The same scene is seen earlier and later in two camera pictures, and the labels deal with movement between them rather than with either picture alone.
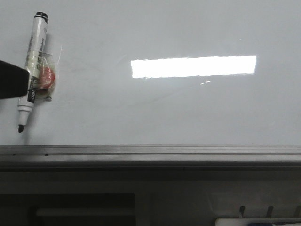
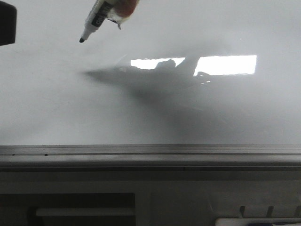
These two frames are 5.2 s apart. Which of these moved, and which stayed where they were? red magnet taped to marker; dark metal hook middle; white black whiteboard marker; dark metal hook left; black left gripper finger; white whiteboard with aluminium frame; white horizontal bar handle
Moved: white black whiteboard marker; red magnet taped to marker; black left gripper finger
Stayed: white whiteboard with aluminium frame; dark metal hook middle; white horizontal bar handle; dark metal hook left
